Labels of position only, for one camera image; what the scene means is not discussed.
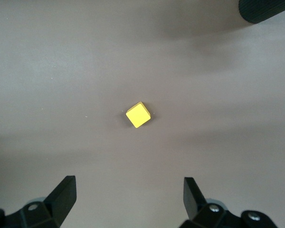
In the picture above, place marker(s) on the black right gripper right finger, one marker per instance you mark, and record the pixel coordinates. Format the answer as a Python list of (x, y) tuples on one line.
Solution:
[(197, 209)]

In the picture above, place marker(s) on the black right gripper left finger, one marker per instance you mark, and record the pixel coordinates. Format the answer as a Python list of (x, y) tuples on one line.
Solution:
[(54, 204)]

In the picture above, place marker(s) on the yellow wooden cube block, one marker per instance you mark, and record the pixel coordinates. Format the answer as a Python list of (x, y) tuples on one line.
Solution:
[(137, 115)]

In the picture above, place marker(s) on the brown table cover sheet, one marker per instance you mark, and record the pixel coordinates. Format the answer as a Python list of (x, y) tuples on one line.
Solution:
[(61, 71)]

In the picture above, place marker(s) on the black foam cylinder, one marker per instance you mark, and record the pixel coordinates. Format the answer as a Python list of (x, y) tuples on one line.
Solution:
[(261, 10)]

